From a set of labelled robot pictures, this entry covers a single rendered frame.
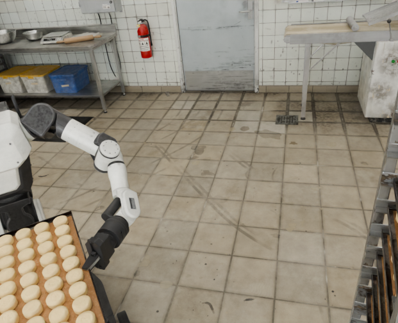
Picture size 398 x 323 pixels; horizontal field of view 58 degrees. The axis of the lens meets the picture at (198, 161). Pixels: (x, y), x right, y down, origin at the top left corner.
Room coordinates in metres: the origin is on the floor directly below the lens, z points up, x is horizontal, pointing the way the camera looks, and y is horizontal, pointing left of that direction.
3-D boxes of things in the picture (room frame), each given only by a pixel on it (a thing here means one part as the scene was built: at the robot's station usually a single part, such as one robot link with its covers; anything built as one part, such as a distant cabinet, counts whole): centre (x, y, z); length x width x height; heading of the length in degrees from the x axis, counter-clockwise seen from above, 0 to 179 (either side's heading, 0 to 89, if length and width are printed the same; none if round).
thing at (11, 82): (5.20, 2.47, 0.36); 0.47 x 0.39 x 0.26; 162
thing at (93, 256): (0.81, 0.37, 1.01); 0.06 x 0.03 x 0.02; 159
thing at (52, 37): (4.93, 1.68, 0.92); 0.32 x 0.30 x 0.09; 170
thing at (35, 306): (0.65, 0.49, 1.01); 0.05 x 0.05 x 0.02
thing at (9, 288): (0.73, 0.59, 1.01); 0.05 x 0.05 x 0.02
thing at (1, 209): (1.28, 0.80, 0.94); 0.28 x 0.13 x 0.18; 24
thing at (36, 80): (5.08, 2.08, 0.36); 0.47 x 0.38 x 0.26; 164
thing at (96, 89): (5.04, 1.94, 0.49); 1.90 x 0.72 x 0.98; 74
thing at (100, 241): (0.90, 0.34, 1.00); 0.12 x 0.10 x 0.13; 159
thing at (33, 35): (5.18, 2.05, 0.93); 0.27 x 0.27 x 0.10
